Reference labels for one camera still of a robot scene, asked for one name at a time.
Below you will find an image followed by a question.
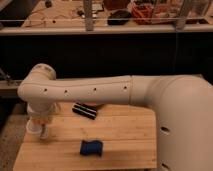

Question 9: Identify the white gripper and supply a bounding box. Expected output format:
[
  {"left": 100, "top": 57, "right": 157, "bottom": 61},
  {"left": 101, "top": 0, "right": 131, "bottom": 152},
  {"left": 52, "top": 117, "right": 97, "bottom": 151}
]
[{"left": 26, "top": 105, "right": 53, "bottom": 134}]

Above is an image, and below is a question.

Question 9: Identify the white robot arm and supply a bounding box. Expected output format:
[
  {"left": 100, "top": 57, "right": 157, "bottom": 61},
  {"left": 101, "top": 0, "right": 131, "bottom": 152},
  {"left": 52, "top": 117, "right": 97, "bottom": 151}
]
[{"left": 17, "top": 63, "right": 213, "bottom": 171}]

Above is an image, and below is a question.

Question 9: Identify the clear glass jar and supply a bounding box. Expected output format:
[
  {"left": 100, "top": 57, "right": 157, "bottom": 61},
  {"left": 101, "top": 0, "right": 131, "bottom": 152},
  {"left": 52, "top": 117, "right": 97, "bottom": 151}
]
[{"left": 53, "top": 103, "right": 61, "bottom": 114}]

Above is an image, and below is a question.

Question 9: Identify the black striped box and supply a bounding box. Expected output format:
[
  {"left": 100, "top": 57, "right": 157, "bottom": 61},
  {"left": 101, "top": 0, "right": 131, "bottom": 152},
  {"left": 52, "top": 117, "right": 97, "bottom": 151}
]
[{"left": 72, "top": 103, "right": 97, "bottom": 119}]

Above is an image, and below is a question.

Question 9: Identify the blue cloth roll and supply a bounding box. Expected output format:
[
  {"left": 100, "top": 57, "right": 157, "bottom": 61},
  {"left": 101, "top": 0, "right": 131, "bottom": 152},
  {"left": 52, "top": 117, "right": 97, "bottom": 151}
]
[{"left": 80, "top": 140, "right": 103, "bottom": 156}]

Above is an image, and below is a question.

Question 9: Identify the wooden board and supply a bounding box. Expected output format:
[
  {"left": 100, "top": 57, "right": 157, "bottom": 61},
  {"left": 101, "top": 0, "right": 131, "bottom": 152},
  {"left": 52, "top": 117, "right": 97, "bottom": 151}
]
[{"left": 13, "top": 103, "right": 157, "bottom": 171}]

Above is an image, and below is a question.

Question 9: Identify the black object on bench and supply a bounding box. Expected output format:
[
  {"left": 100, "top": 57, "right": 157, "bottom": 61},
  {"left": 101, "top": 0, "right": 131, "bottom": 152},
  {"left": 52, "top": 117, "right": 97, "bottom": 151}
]
[{"left": 107, "top": 10, "right": 131, "bottom": 25}]

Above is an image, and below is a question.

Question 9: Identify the orange red basket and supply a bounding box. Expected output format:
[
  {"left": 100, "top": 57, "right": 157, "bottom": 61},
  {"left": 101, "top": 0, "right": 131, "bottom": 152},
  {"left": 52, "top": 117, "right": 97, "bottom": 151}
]
[{"left": 132, "top": 4, "right": 152, "bottom": 25}]

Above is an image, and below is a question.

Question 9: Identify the grey metal post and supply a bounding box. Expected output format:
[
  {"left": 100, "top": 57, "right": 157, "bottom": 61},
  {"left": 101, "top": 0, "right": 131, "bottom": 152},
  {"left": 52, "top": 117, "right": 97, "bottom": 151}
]
[
  {"left": 83, "top": 0, "right": 93, "bottom": 31},
  {"left": 175, "top": 0, "right": 193, "bottom": 30}
]

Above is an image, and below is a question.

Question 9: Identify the grey metal post right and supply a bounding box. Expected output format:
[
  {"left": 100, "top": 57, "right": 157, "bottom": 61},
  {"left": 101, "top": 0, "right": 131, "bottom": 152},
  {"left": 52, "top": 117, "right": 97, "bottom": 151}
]
[{"left": 175, "top": 0, "right": 193, "bottom": 30}]

